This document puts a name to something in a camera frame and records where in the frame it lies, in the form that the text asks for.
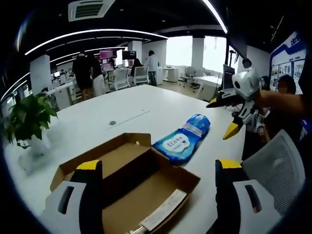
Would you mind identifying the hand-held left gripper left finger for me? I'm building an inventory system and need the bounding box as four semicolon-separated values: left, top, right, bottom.
38;159;104;234

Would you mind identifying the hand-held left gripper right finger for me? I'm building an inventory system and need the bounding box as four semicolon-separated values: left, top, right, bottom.
215;158;285;234

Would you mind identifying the brown cardboard shoe box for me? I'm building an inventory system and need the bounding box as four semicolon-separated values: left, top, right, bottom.
50;133;201;234

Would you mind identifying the blue wet wipes pack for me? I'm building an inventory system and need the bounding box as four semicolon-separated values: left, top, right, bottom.
152;131;203;165

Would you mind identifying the laptop with purple screen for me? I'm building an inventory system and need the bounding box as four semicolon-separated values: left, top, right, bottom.
223;63;236;91

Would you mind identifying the dark hanging panel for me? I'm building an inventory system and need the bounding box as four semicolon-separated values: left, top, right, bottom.
225;0;250;59

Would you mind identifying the grey mesh office chair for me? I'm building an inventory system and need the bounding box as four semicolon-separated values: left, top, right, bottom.
241;129;307;216

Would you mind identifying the small white carton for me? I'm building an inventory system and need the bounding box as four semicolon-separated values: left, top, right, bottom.
138;189;188;232

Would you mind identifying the white office chair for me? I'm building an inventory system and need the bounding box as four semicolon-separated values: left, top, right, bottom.
113;69;130;91
133;66;150;86

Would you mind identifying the potted green plant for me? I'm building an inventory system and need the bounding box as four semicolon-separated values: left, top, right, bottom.
3;94;59;157

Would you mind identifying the purple display screen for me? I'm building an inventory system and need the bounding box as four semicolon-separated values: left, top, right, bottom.
99;49;117;60

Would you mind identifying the long ceiling light strip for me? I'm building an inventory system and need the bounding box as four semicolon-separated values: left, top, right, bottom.
24;29;169;56

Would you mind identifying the ceiling air conditioner vent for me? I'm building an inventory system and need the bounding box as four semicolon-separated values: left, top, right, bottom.
68;0;116;22

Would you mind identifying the blue wall poster board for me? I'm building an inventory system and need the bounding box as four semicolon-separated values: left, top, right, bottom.
269;31;308;96

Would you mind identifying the dark wall television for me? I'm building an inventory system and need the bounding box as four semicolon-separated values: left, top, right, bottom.
121;50;137;60

